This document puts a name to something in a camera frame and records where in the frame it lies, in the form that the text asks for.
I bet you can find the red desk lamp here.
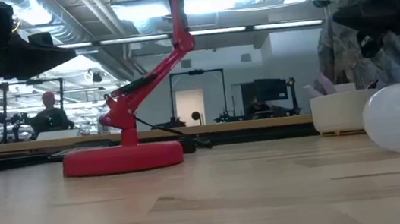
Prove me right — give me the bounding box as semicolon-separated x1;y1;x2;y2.
42;0;210;181

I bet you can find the person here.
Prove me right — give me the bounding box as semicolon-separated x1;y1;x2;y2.
25;88;77;141
246;95;274;121
310;0;400;109

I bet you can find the marker pen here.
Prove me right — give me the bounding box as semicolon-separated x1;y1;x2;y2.
314;69;338;96

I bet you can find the white flat box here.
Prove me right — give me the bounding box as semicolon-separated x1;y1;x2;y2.
35;127;82;143

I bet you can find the lavender marker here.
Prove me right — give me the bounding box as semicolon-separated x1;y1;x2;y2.
302;83;324;99

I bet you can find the white round pen cup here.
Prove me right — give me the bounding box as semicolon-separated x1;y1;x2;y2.
309;87;383;140

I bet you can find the black monitor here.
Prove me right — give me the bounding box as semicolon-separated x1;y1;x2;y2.
253;75;290;104

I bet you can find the long ceiling light bar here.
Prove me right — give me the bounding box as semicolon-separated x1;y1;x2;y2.
57;12;325;58

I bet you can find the light wooden desk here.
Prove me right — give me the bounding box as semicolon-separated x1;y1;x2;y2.
0;103;313;161

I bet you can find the black gantry frame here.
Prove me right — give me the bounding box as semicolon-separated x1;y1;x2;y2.
167;66;231;128
0;75;71;144

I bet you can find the black lamp power cord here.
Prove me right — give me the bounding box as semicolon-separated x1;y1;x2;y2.
133;108;199;161

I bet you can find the black metal table frame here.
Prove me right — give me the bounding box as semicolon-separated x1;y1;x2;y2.
0;117;320;175

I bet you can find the black cable plug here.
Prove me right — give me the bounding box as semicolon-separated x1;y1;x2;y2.
194;133;213;151

